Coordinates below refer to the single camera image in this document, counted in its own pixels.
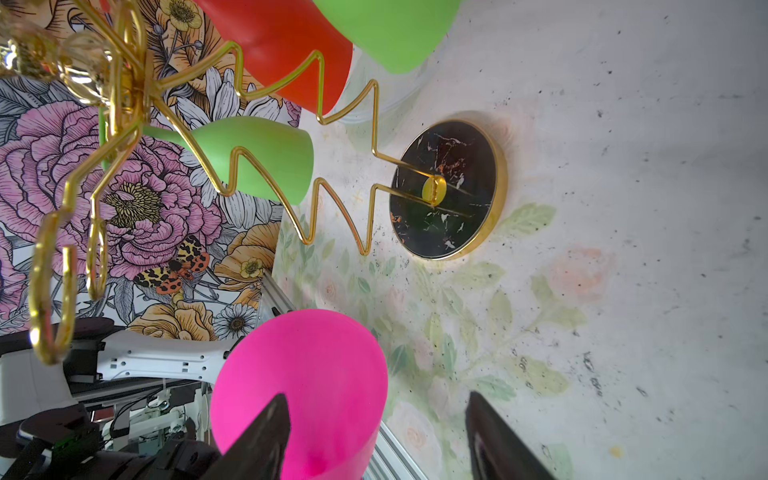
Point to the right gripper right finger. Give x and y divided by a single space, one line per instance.
496 452

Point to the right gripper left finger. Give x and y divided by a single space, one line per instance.
259 453

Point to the pink wine glass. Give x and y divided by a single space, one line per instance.
334 376

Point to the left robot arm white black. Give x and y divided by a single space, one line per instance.
46 431

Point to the red wine glass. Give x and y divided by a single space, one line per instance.
277 36

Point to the gold wire glass rack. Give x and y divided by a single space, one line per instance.
108 69

